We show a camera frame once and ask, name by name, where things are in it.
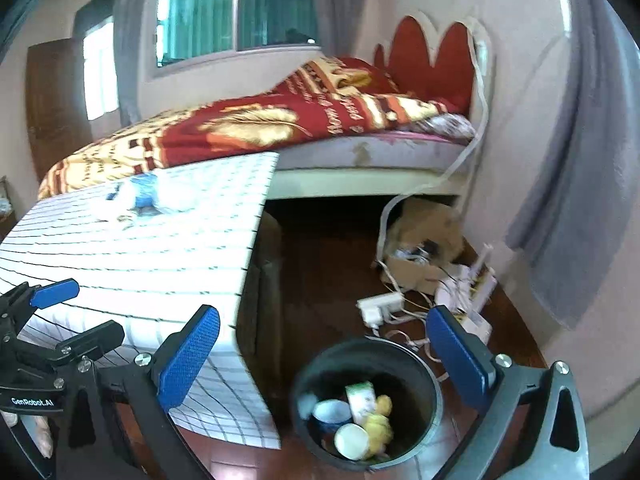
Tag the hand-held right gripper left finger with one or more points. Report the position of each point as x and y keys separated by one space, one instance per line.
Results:
x=190 y=355

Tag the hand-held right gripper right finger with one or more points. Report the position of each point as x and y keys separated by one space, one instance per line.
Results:
x=457 y=355

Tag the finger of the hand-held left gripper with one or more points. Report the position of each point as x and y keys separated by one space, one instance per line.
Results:
x=92 y=336
x=55 y=294

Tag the black trash bin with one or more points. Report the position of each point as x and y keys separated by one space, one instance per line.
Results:
x=400 y=370

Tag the yellow knotted cloth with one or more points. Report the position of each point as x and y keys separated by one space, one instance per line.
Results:
x=380 y=422

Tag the green white carton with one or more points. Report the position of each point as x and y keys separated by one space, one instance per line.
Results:
x=362 y=400

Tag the blue cup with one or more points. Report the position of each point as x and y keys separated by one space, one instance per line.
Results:
x=332 y=412

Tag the blue cloth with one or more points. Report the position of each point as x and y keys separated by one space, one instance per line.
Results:
x=142 y=187

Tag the clear plastic bag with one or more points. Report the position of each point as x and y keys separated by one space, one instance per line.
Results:
x=176 y=198

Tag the person's left hand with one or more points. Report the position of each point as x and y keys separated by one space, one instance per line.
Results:
x=46 y=437

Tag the white router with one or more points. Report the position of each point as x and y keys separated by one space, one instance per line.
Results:
x=470 y=292

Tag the white floor power strip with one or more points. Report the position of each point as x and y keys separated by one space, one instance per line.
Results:
x=380 y=306

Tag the white black checked tablecloth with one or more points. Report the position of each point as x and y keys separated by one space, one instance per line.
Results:
x=150 y=260

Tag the cardboard box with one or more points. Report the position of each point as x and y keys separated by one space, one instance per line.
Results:
x=425 y=232

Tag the brown wooden door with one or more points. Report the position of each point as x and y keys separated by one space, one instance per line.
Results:
x=55 y=105

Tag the white bed with red headboard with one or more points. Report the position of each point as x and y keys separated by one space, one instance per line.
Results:
x=350 y=185

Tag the grey mattress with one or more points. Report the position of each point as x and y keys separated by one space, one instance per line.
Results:
x=375 y=150

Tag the grey curtain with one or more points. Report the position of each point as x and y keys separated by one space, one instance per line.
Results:
x=340 y=5
x=575 y=160
x=127 y=45

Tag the red yellow printed blanket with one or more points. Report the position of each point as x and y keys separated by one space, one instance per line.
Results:
x=225 y=130

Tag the small bright window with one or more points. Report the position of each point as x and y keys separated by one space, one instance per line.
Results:
x=98 y=70

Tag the floral pillow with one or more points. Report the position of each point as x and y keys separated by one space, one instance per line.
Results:
x=455 y=126

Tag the large green glass window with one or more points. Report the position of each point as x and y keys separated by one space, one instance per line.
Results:
x=240 y=10

